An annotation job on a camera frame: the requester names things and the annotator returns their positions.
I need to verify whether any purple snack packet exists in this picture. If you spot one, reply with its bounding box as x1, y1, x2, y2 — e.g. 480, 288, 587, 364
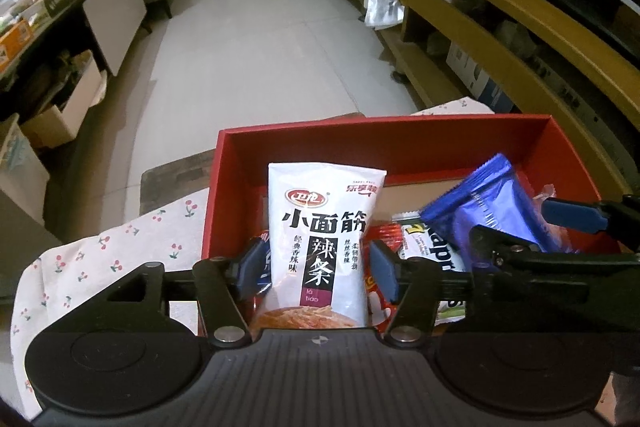
419, 153, 576, 273

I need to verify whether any red cartoon snack packet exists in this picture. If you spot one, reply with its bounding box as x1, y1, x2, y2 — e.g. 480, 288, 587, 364
362, 222, 406, 333

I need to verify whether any white cardboard box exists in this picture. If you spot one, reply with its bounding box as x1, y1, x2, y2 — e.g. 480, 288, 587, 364
20, 52, 108, 150

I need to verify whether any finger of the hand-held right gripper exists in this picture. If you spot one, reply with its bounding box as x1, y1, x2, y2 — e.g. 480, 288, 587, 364
469, 225, 640, 305
541, 193, 640, 238

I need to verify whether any white appliance box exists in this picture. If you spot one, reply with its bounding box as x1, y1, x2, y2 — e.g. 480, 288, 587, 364
445, 39, 491, 95

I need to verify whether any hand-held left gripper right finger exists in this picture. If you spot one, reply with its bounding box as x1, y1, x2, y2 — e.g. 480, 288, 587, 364
369, 239, 581, 349

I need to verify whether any red cardboard box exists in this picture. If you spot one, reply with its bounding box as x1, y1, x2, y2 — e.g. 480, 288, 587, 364
197, 114, 621, 338

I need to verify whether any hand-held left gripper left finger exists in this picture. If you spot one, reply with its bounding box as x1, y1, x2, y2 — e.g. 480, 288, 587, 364
45, 239, 273, 349

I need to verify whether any white green snack packet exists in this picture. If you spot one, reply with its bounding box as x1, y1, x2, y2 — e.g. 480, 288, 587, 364
392, 212, 471, 328

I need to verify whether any white storage box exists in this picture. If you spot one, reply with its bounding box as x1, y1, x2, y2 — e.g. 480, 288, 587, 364
0, 114, 51, 228

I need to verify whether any white plastic bag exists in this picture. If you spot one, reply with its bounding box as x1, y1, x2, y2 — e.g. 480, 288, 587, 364
362, 0, 406, 28

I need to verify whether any grey desk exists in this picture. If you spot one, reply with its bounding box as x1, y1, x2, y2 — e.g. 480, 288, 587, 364
0, 0, 151, 108

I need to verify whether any orange flat box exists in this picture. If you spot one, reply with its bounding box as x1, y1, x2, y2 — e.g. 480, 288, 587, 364
0, 18, 35, 75

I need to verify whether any cherry print tablecloth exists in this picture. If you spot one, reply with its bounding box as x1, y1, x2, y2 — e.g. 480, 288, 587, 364
10, 98, 496, 418

